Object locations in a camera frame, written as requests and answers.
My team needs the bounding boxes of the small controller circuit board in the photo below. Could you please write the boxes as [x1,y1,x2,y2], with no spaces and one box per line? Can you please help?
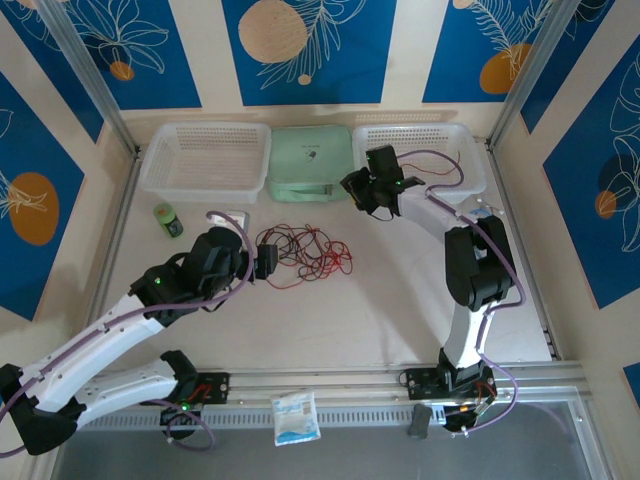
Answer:
[442,397,501,435]
[158,402,202,427]

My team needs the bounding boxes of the white blue printed sachet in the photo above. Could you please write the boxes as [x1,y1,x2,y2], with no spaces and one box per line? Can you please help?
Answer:
[269,388,321,447]

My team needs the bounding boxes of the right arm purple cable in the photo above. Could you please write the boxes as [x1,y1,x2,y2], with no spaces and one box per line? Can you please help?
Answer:
[399,148,526,437]

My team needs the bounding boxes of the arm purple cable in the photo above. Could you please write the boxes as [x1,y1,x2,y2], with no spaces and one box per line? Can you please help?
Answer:
[399,148,526,437]
[0,210,254,459]

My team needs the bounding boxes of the grey slotted cable duct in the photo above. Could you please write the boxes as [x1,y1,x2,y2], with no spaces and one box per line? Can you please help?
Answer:
[63,403,581,432]

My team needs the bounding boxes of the dark grey plastic clip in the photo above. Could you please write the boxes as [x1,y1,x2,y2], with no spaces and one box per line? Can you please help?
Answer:
[408,403,432,440]

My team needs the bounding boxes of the long aluminium mounting rail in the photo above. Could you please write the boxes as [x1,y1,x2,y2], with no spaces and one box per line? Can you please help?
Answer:
[42,360,587,412]

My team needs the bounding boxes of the aluminium frame post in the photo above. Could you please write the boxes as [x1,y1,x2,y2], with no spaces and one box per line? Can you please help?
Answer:
[35,0,140,157]
[488,0,619,147]

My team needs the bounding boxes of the mint green zip pouch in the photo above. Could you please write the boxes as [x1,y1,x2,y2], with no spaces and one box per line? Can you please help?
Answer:
[264,124,359,204]

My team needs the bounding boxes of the white perforated plastic basket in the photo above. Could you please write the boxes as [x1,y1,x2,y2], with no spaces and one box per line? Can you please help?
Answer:
[138,121,272,205]
[352,122,487,207]

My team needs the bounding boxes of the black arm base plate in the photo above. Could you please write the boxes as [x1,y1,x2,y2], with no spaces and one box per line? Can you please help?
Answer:
[189,370,232,406]
[401,365,497,402]

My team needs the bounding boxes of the blue stethoscope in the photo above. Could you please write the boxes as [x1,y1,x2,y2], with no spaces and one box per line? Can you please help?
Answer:
[467,197,504,221]

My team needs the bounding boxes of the aluminium side rail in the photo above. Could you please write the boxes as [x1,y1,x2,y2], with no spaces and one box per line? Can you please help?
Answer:
[487,142,566,362]
[84,147,146,326]

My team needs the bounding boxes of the small green lidded bottle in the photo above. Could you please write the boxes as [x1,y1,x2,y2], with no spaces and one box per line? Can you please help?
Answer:
[152,202,185,239]

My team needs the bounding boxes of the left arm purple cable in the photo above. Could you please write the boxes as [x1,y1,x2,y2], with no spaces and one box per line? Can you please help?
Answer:
[0,210,254,459]

